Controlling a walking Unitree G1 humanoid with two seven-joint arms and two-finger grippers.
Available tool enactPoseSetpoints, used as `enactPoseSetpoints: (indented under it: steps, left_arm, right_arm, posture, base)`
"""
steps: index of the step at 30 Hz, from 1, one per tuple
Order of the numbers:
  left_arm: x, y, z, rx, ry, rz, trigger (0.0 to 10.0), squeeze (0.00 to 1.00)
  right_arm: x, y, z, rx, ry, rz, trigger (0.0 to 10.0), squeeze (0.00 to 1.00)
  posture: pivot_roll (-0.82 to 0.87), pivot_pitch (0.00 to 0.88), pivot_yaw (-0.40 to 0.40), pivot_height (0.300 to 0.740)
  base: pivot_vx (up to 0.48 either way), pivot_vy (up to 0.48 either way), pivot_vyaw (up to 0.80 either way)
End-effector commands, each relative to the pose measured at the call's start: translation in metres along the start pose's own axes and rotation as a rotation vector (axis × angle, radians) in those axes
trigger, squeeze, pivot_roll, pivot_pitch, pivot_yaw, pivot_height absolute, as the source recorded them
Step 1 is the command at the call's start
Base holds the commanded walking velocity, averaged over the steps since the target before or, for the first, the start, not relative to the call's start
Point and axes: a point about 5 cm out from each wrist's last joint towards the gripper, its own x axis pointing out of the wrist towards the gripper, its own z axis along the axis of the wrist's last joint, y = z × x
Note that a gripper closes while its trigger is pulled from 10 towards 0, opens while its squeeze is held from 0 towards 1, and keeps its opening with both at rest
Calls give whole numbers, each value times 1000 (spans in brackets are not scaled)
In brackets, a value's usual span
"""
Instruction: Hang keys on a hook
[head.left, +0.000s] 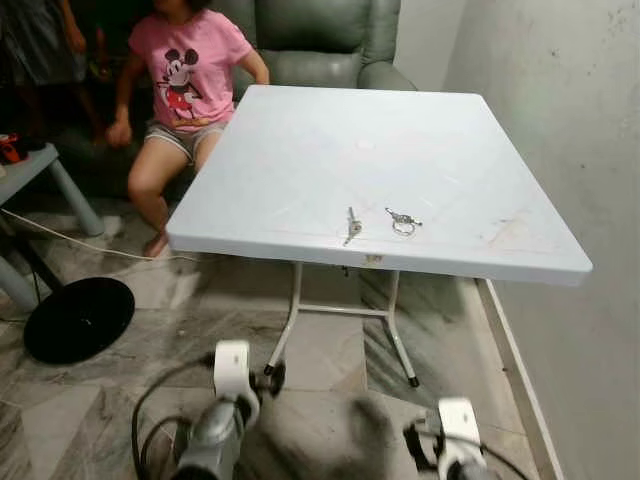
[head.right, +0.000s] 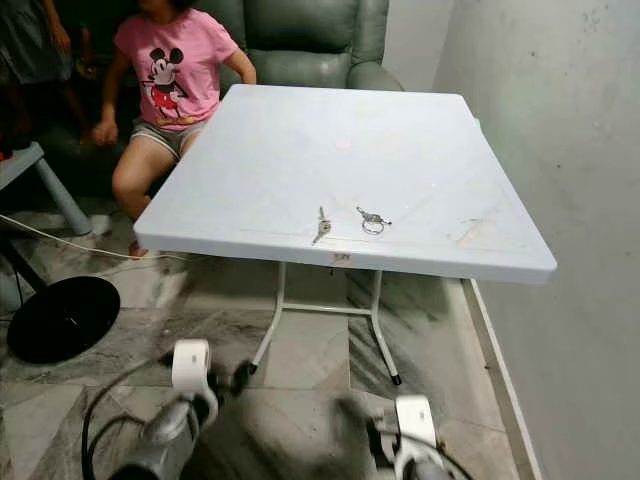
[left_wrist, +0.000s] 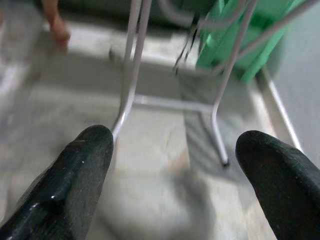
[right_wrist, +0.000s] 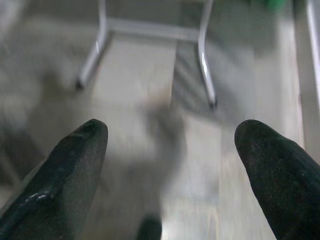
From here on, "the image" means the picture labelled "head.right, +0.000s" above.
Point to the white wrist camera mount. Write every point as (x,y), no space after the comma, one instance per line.
(418,425)
(190,368)

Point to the black furniture leg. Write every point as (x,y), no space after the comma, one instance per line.
(15,262)

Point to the person in dark clothes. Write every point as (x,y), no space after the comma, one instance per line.
(25,40)

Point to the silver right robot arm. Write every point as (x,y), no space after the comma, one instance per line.
(428,472)

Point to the black round floor disc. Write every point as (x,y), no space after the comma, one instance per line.
(63,320)

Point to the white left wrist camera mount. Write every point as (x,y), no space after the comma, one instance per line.
(190,368)

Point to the white metal table legs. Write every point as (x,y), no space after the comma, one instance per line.
(320,308)

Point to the person in pink shirt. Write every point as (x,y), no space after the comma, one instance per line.
(175,75)

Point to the white wall baseboard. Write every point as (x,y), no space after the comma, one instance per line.
(490,370)

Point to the small table edge sticker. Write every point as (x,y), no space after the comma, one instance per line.
(342,258)

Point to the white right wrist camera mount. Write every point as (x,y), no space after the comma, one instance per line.
(418,425)

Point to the green leather armchair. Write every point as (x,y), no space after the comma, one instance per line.
(310,40)

